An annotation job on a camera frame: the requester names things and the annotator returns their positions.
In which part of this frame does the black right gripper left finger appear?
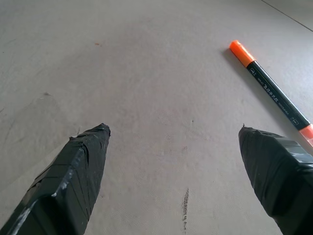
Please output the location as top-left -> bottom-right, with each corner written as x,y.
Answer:
0,123 -> 112,235

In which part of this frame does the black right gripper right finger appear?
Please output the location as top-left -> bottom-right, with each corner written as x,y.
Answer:
238,124 -> 313,235

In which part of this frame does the black marker with orange caps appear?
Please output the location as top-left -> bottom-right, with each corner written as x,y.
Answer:
229,40 -> 313,144

